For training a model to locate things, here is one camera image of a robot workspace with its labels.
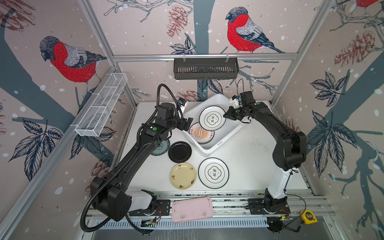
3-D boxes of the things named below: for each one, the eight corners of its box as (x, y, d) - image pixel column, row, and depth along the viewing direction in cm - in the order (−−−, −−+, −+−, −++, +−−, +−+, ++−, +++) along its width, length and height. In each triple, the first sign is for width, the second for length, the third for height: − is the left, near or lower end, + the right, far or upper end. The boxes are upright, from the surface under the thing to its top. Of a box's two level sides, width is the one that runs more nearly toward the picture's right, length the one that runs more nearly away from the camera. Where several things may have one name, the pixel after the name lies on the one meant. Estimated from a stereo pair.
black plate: (167, 162, 91) (166, 161, 89) (170, 142, 100) (169, 141, 98) (191, 162, 91) (191, 161, 89) (191, 142, 100) (191, 141, 98)
